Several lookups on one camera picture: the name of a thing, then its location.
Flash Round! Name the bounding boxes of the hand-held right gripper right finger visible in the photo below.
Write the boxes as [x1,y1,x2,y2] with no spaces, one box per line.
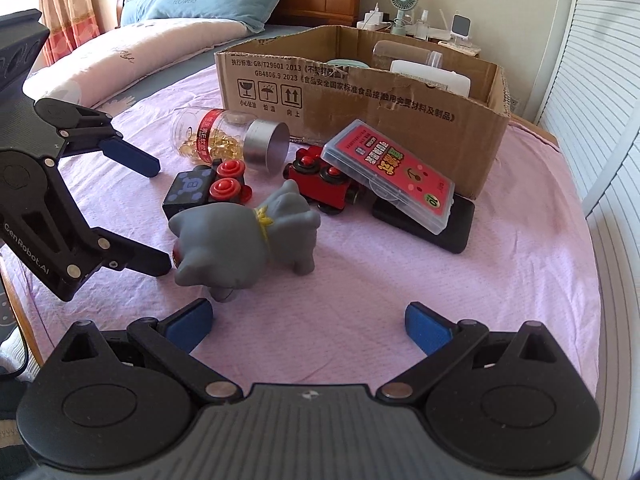
[375,301,563,403]

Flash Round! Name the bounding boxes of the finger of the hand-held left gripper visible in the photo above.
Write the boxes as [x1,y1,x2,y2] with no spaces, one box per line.
[75,228,174,284]
[32,96,162,179]

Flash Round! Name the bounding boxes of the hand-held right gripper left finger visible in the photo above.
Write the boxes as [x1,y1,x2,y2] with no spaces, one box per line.
[60,297,241,403]

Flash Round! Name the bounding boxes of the black cube toy red buttons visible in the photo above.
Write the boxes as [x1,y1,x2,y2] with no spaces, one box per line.
[161,159,253,221]

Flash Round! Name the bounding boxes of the clear bottle of gold capsules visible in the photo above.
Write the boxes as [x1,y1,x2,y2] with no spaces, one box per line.
[171,107,291,177]

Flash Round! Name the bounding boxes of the grey rubber animal toy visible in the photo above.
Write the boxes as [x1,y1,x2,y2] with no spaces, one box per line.
[167,180,322,303]

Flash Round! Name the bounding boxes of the black power bank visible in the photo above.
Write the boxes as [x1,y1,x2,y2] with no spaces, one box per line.
[371,195,476,254]

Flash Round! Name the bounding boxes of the clear playing card case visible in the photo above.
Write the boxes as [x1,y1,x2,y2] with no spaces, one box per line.
[321,119,457,237]

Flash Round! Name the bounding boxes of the red toy train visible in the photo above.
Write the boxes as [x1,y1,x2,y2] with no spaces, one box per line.
[282,146,366,217]

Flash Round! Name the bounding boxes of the brown cardboard box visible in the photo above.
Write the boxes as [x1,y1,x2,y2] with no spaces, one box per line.
[215,25,513,201]

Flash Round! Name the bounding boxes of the white translucent plastic box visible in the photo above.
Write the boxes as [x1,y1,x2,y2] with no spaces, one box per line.
[389,59,472,100]

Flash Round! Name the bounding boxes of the clear plastic bottle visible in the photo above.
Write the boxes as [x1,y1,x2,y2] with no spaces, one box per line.
[372,40,445,71]

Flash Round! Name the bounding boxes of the pink cloth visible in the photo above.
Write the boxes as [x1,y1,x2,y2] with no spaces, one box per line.
[15,62,601,396]

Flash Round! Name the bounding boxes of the pink quilt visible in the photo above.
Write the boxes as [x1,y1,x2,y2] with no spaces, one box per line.
[22,19,266,108]

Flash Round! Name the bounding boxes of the orange patterned curtain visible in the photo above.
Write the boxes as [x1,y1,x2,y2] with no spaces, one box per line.
[37,0,121,68]

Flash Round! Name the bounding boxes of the white louvered closet door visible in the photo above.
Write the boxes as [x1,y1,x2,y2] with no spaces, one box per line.
[532,0,640,216]
[582,135,640,411]

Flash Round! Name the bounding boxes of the phone on stand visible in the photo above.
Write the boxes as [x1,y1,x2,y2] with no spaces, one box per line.
[450,12,473,43]

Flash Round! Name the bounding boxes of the black cable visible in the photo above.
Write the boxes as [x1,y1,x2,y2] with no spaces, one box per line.
[0,327,32,383]

